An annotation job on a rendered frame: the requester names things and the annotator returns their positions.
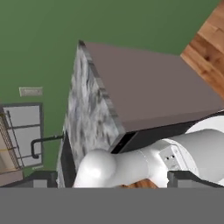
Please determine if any grey framed window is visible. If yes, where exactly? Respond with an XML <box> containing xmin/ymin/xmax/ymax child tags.
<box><xmin>0</xmin><ymin>101</ymin><xmax>45</xmax><ymax>171</ymax></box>

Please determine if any brown counter cabinet unit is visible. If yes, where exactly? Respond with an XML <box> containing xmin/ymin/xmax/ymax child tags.
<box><xmin>78</xmin><ymin>39</ymin><xmax>224</xmax><ymax>155</ymax></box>

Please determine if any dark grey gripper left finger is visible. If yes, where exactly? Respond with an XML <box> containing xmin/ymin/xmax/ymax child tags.
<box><xmin>0</xmin><ymin>170</ymin><xmax>59</xmax><ymax>189</ymax></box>

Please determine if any black tap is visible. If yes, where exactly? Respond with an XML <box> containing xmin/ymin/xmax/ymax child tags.
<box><xmin>30</xmin><ymin>134</ymin><xmax>66</xmax><ymax>160</ymax></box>

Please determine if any tan wire stand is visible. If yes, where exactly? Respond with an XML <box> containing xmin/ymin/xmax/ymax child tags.
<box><xmin>0</xmin><ymin>111</ymin><xmax>25</xmax><ymax>187</ymax></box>

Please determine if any pale wall socket plate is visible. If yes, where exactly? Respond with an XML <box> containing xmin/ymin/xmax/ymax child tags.
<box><xmin>18</xmin><ymin>86</ymin><xmax>44</xmax><ymax>98</ymax></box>

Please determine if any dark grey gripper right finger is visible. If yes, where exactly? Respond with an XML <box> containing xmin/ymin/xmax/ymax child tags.
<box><xmin>167</xmin><ymin>170</ymin><xmax>224</xmax><ymax>189</ymax></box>

